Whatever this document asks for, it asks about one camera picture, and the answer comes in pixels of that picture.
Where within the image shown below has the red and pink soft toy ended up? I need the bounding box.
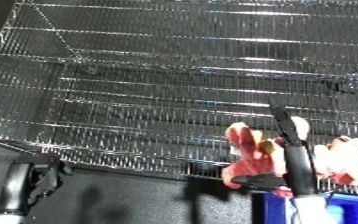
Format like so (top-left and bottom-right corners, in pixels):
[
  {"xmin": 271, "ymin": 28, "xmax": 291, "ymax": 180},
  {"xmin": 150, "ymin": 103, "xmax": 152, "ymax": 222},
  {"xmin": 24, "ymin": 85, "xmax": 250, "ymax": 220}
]
[{"xmin": 219, "ymin": 115, "xmax": 358, "ymax": 198}]

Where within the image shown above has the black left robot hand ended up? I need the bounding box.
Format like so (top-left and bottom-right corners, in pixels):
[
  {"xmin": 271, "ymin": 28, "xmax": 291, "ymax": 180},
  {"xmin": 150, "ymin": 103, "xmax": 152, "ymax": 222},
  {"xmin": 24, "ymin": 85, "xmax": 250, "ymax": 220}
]
[{"xmin": 0, "ymin": 153, "xmax": 76, "ymax": 216}]

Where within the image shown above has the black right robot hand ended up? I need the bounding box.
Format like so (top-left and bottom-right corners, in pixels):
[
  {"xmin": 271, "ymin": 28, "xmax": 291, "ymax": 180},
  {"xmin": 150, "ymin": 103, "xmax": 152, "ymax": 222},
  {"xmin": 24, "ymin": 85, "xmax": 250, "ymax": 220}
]
[{"xmin": 230, "ymin": 99, "xmax": 322, "ymax": 199}]

